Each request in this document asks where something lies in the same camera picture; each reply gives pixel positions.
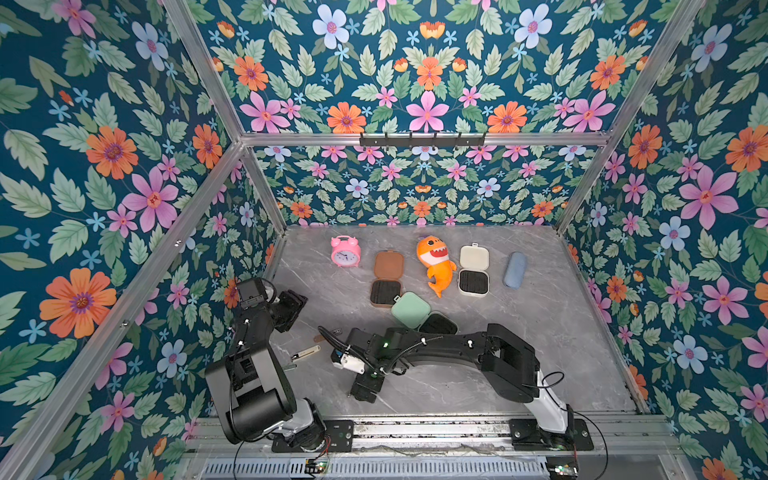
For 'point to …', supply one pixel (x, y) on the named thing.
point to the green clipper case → (415, 314)
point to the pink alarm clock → (346, 251)
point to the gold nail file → (305, 353)
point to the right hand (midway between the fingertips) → (366, 370)
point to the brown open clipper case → (388, 273)
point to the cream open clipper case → (474, 273)
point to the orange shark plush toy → (433, 254)
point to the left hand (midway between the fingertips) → (305, 300)
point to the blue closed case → (514, 270)
